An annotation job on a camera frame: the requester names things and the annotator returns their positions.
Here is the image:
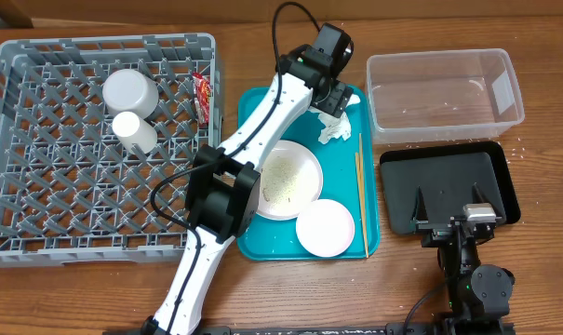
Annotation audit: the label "left wooden chopstick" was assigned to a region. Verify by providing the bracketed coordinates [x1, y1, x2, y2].
[355, 152, 369, 259]

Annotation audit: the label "wooden chopstick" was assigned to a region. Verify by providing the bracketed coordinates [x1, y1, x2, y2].
[356, 133, 369, 259]
[355, 152, 369, 259]

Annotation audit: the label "red sauce packet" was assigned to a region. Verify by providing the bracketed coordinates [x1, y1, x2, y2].
[192, 73, 211, 128]

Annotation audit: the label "clear plastic bin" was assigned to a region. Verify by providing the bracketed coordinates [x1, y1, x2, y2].
[366, 48, 525, 144]

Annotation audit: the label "black plastic tray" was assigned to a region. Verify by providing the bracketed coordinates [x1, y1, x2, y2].
[380, 141, 521, 235]

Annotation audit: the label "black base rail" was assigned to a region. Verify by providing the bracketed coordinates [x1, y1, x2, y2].
[102, 323, 516, 335]

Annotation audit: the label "crumpled white napkin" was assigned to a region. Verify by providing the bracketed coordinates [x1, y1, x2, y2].
[346, 93, 361, 106]
[309, 107, 352, 144]

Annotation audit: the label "white plastic cup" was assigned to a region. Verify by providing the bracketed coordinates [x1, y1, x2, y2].
[112, 112, 157, 154]

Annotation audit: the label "upper crumpled white napkin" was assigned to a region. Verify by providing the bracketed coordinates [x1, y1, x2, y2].
[346, 93, 361, 106]

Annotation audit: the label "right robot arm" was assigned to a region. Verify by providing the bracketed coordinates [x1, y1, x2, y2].
[402, 185, 515, 334]

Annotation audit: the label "grey bowl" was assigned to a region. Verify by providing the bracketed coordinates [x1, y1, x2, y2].
[102, 69, 159, 119]

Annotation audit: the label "large white plate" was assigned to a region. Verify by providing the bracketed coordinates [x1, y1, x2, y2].
[257, 140, 324, 221]

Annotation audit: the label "grey dishwasher rack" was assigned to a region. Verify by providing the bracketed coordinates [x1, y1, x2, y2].
[0, 33, 223, 268]

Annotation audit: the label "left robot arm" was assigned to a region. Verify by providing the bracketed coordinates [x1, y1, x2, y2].
[140, 23, 354, 334]

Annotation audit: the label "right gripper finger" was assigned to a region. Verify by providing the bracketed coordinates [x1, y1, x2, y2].
[472, 183, 505, 219]
[410, 186, 428, 224]

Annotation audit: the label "teal plastic tray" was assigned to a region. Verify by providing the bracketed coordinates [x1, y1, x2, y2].
[237, 87, 381, 261]

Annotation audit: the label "lower crumpled white napkin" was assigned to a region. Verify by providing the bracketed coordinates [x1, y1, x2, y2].
[309, 107, 352, 144]

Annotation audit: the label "right wooden chopstick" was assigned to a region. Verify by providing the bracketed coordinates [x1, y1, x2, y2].
[356, 133, 369, 259]

